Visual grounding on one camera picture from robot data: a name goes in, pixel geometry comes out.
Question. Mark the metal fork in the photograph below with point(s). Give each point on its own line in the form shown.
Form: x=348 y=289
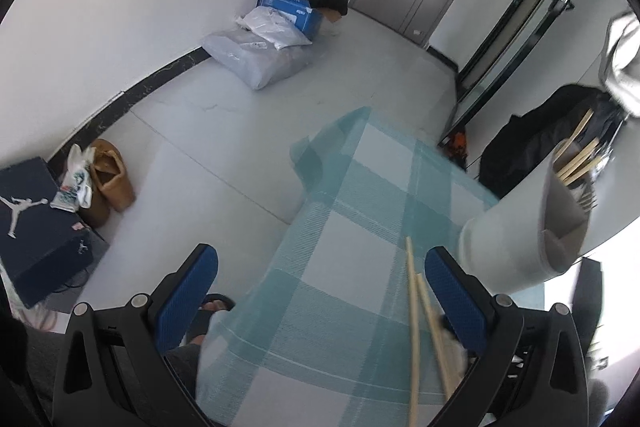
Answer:
x=585 y=199

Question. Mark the brown cardboard flap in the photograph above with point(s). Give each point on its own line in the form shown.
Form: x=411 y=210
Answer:
x=331 y=14

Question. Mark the white printed plastic bag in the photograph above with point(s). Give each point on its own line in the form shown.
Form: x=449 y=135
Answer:
x=75 y=182

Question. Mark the black framed glass door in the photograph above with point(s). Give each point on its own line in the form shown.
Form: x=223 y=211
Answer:
x=500 y=47

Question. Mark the orange black tool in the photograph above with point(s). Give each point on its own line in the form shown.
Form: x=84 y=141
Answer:
x=457 y=147

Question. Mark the white plastic package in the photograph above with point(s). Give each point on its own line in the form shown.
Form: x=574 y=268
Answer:
x=270 y=27

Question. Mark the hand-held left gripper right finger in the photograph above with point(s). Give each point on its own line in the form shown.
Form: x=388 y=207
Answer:
x=452 y=292

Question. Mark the brown paper bag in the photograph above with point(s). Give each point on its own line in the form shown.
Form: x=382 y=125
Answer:
x=112 y=182

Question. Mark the person's leg grey trousers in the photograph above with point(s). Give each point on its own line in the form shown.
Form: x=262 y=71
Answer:
x=185 y=367

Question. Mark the blue cardboard box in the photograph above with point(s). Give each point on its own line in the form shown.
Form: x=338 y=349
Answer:
x=300 y=14

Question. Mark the white pink shoe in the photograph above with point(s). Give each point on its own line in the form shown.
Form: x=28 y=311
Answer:
x=40 y=318

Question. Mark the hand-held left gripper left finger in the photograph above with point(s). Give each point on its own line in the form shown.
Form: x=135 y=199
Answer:
x=192 y=292

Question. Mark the grey plastic package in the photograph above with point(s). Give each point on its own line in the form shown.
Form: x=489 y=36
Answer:
x=260 y=64

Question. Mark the teal checked tablecloth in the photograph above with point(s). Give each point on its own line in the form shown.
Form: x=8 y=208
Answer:
x=350 y=232

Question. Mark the white cylindrical utensil holder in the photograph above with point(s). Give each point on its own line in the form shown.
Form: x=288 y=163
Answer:
x=505 y=237

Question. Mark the black slipper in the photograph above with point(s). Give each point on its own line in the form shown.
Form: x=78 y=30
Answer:
x=222 y=299

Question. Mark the dark blue shoe box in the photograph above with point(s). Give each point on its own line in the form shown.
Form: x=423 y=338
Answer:
x=35 y=237

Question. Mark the person's foot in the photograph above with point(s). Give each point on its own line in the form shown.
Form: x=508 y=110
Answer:
x=212 y=307

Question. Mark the wooden chopstick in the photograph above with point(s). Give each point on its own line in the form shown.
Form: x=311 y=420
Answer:
x=580 y=156
x=585 y=171
x=575 y=134
x=434 y=332
x=413 y=332

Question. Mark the black jacket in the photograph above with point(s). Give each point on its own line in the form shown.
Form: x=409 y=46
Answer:
x=520 y=142

